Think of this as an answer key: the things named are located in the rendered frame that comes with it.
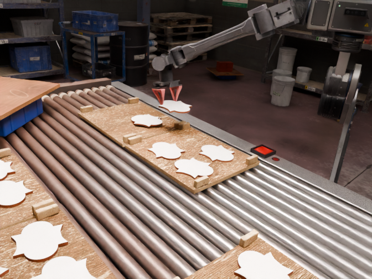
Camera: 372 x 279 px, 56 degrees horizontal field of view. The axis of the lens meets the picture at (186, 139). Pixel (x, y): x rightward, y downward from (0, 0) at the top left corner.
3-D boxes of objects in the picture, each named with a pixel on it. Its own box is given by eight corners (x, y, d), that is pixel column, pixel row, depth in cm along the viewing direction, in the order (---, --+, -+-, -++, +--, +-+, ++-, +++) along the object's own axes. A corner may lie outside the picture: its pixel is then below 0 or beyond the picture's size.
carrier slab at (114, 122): (139, 103, 191) (139, 101, 190) (187, 129, 164) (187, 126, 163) (78, 115, 170) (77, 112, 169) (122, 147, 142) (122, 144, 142)
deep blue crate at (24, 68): (42, 64, 565) (40, 40, 550) (53, 69, 538) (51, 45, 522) (9, 67, 535) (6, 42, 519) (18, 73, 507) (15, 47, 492)
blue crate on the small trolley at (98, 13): (92, 26, 490) (91, 10, 481) (120, 30, 467) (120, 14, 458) (70, 28, 460) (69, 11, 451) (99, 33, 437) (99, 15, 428)
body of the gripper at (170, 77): (180, 83, 153) (179, 66, 151) (162, 87, 147) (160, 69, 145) (171, 83, 158) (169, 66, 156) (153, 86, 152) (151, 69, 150)
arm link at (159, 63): (189, 64, 150) (181, 45, 148) (184, 66, 139) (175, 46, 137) (164, 74, 153) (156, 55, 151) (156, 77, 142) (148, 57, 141)
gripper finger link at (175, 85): (184, 102, 156) (181, 80, 153) (171, 104, 152) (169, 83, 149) (174, 101, 161) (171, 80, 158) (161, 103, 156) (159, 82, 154)
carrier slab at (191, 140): (189, 129, 164) (189, 126, 163) (259, 164, 137) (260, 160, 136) (124, 148, 142) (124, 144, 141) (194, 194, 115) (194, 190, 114)
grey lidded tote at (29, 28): (43, 31, 545) (41, 15, 535) (55, 35, 525) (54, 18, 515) (11, 34, 510) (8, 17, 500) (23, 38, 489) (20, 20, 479)
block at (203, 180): (205, 181, 120) (206, 174, 119) (209, 183, 119) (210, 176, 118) (192, 186, 116) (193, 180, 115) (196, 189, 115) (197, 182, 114)
